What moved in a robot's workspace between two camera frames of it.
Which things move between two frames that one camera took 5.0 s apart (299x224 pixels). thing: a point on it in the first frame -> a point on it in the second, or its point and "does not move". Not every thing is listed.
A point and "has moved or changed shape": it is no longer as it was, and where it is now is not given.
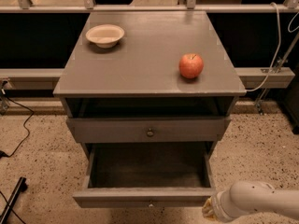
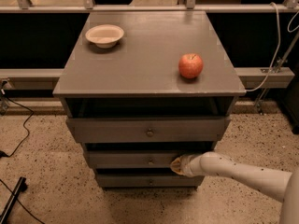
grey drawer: x=154 y=175 has moved or changed shape
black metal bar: x=21 y=187 does not move
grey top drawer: x=147 y=129 does not move
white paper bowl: x=105 y=35 does not move
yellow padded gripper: x=216 y=207 -> x=186 y=166
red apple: x=191 y=65 does not move
